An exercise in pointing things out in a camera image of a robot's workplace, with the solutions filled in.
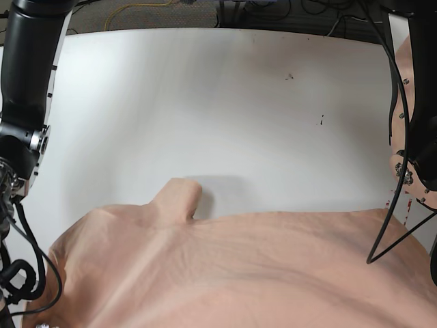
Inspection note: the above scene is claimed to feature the peach T-shirt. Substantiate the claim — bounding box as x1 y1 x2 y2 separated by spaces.
20 33 437 328

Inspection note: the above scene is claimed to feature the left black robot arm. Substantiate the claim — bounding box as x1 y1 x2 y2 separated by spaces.
367 1 436 263

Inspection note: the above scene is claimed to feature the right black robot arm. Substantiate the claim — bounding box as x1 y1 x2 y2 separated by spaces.
1 1 77 327

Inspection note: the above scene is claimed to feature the red tape rectangle marking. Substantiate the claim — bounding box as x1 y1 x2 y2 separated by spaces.
385 189 412 226

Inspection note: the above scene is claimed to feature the yellow cable on floor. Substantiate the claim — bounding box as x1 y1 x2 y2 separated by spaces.
104 0 171 31

